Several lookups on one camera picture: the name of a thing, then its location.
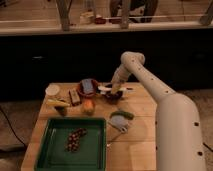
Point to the brown bread slice toy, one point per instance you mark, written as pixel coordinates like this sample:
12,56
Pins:
75,99

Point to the white metal spatula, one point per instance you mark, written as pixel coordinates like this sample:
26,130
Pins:
121,124

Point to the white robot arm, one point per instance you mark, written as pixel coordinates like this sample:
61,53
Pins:
179,142

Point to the bunch of red grapes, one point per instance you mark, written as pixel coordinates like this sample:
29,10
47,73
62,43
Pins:
74,137

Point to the white dish brush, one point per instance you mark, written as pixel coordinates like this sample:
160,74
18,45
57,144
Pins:
109,89

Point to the dark purple bowl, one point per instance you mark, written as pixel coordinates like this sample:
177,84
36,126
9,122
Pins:
111,98

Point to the orange yellow fruit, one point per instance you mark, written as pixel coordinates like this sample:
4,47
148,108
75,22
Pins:
88,106

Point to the green plastic tray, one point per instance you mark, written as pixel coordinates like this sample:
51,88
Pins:
91,155

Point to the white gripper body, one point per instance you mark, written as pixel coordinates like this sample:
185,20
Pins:
120,77

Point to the grey blue sponge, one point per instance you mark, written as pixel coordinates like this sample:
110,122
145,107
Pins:
87,86

